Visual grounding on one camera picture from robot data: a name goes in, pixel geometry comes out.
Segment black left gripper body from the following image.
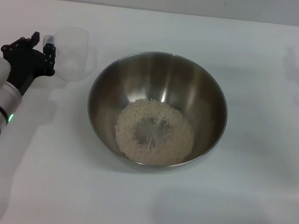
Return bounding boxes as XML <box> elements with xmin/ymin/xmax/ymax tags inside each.
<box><xmin>0</xmin><ymin>44</ymin><xmax>57</xmax><ymax>100</ymax></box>

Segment clear plastic measuring cup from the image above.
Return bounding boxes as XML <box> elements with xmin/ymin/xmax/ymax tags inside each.
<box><xmin>38</xmin><ymin>23</ymin><xmax>101</xmax><ymax>84</ymax></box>

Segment white rice grains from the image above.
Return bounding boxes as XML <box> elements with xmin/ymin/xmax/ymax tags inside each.
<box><xmin>110</xmin><ymin>93</ymin><xmax>199</xmax><ymax>170</ymax></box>

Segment stainless steel mixing bowl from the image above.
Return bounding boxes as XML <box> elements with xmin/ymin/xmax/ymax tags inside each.
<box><xmin>79</xmin><ymin>43</ymin><xmax>235</xmax><ymax>181</ymax></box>

